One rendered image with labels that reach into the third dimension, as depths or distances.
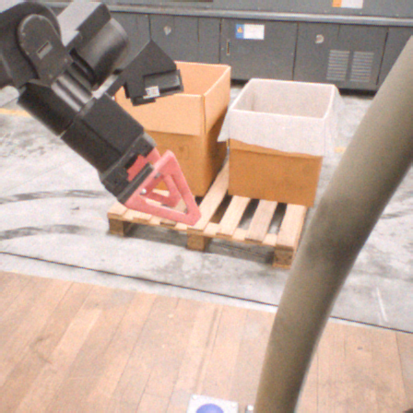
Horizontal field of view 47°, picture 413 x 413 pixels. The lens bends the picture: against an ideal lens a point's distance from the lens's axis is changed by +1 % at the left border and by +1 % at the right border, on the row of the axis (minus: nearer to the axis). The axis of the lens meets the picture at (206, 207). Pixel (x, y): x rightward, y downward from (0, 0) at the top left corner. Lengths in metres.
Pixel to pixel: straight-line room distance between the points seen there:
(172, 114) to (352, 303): 1.25
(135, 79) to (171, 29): 4.35
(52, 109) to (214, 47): 4.30
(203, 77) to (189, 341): 2.27
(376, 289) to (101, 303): 1.67
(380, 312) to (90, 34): 1.92
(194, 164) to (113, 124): 2.06
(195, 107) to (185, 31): 2.46
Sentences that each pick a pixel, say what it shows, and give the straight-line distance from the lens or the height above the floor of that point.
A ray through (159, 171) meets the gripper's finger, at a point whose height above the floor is 1.28.
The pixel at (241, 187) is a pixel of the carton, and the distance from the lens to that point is 2.58.
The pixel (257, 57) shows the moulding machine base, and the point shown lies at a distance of 4.67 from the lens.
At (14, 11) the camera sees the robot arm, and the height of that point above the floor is 1.42.
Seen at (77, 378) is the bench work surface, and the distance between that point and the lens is 0.77.
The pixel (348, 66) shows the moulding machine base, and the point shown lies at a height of 0.28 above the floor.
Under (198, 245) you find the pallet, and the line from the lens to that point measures 2.40.
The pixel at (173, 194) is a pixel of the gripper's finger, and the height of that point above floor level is 1.20.
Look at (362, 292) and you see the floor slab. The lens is 2.31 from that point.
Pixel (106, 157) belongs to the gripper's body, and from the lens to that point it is 0.47.
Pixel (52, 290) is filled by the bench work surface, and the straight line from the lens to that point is 0.91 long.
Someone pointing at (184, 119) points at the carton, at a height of 0.60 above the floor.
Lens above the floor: 1.49
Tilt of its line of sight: 32 degrees down
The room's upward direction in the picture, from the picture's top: straight up
